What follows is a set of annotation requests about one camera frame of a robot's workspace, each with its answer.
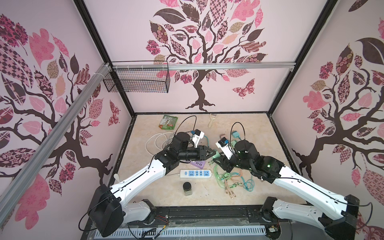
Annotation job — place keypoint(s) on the beige vegetable peeler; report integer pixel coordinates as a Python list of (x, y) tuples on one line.
[(212, 119)]

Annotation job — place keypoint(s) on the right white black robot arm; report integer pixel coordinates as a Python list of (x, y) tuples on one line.
[(335, 214)]

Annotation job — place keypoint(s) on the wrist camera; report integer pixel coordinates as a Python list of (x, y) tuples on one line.
[(224, 145), (196, 137)]

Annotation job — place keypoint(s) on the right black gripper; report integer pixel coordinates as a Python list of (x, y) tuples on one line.
[(223, 163)]

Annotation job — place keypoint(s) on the white blue power strip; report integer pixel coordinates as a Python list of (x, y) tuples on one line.
[(195, 174)]

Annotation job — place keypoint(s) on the white slotted cable duct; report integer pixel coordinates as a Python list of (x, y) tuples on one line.
[(188, 232)]

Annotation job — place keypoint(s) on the left aluminium rail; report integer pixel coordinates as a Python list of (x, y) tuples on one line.
[(23, 180)]

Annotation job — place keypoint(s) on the black lid glass jar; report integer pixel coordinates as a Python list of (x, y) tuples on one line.
[(187, 188)]

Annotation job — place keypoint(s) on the black wire basket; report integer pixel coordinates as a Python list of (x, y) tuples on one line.
[(138, 77)]

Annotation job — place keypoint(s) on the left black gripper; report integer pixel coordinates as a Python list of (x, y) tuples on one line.
[(202, 150)]

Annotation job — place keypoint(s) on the rear aluminium rail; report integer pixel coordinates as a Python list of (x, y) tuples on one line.
[(220, 66)]

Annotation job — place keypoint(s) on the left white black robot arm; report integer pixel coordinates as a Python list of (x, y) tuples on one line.
[(161, 164)]

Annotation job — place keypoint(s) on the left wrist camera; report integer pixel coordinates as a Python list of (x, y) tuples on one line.
[(196, 137)]

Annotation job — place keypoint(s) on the green snack packet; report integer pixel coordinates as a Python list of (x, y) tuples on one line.
[(168, 122)]

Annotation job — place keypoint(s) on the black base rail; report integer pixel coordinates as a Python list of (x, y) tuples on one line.
[(210, 213)]

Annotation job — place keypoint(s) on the light green charger plug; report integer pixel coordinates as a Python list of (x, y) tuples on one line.
[(217, 155)]

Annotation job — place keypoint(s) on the dark teal charger plug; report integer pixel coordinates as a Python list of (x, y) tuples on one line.
[(236, 135)]

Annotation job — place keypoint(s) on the aluminium rail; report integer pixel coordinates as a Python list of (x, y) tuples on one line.
[(23, 180), (220, 66)]

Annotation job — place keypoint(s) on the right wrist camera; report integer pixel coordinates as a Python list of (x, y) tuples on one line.
[(224, 145)]

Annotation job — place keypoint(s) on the purple power strip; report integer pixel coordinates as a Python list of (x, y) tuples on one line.
[(198, 164)]

